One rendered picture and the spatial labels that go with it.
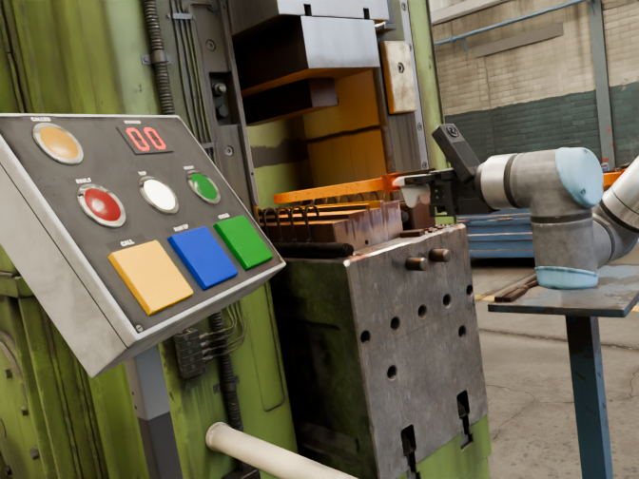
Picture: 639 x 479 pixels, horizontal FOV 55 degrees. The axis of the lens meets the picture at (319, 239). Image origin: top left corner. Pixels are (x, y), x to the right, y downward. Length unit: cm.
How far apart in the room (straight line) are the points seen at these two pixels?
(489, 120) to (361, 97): 841
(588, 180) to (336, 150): 81
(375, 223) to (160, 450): 62
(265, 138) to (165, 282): 105
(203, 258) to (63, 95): 80
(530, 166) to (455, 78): 926
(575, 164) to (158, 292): 62
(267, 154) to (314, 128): 14
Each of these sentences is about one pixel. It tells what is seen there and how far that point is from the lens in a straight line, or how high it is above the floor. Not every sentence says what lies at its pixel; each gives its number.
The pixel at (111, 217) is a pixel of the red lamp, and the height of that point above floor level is 108.
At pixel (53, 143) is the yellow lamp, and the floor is 116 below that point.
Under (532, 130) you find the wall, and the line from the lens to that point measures 960.
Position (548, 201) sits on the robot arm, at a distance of 98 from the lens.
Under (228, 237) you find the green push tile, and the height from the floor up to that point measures 102.
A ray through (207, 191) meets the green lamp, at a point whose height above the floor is 108.
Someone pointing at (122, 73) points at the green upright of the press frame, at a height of 130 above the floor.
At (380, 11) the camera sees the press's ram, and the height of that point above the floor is 138.
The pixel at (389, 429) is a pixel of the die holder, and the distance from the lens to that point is 124.
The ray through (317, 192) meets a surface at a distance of 135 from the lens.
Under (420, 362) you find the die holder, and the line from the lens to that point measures 128.
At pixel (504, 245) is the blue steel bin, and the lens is 510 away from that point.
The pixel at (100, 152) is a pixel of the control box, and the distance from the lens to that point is 77.
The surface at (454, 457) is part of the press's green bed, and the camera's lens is 143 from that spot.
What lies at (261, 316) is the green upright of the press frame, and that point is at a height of 81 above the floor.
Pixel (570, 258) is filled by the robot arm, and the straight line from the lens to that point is 100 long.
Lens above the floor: 110
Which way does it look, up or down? 7 degrees down
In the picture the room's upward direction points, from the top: 9 degrees counter-clockwise
